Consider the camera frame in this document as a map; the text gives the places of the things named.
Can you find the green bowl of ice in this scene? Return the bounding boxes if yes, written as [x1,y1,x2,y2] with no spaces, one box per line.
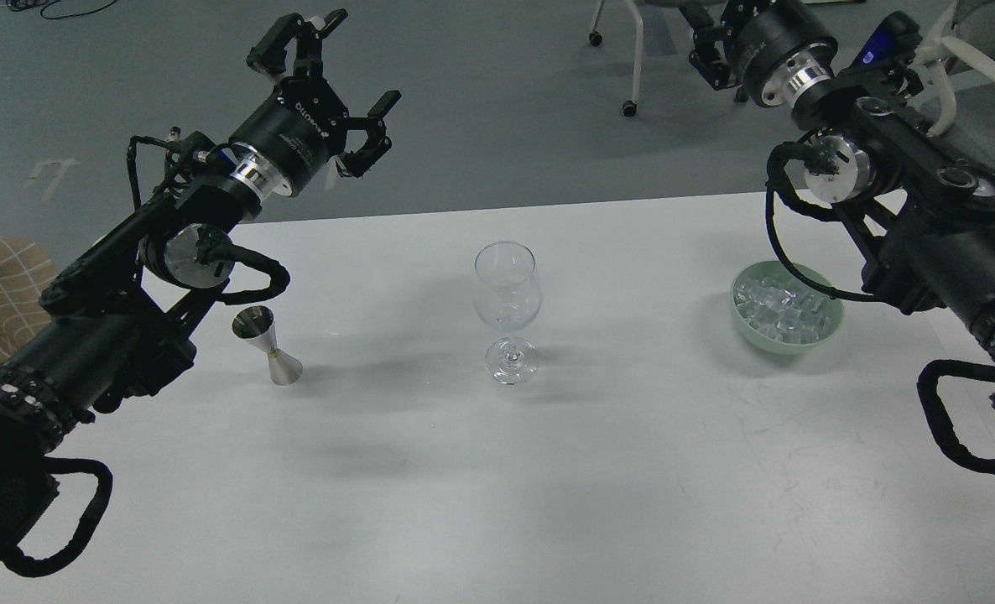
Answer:
[729,260,846,356]

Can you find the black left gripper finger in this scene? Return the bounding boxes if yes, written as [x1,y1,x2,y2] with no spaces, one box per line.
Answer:
[337,91,402,177]
[246,8,349,83]

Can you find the steel cocktail jigger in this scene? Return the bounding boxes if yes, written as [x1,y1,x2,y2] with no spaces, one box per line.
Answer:
[232,305,303,387]

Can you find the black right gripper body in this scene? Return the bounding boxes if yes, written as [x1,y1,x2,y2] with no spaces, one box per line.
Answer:
[722,1,836,107]

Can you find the white grey office chair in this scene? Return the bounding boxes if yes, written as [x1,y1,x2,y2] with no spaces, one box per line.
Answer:
[913,1,995,137]

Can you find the black floor cables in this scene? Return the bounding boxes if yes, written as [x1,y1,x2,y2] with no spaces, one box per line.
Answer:
[0,0,121,36]

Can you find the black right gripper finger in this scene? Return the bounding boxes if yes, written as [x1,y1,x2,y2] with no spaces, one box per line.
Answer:
[679,1,737,91]

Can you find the clear wine glass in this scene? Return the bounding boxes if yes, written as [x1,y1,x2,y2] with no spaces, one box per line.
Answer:
[473,241,543,385]

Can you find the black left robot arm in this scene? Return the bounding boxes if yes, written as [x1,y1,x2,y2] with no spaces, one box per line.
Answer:
[0,8,401,578]

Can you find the white rolling chair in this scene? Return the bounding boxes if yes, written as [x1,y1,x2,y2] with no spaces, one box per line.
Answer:
[588,1,693,118]

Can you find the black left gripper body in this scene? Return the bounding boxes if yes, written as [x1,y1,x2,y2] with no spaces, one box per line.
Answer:
[229,77,348,196]

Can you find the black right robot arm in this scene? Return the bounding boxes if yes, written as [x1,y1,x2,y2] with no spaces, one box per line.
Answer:
[680,1,995,476]

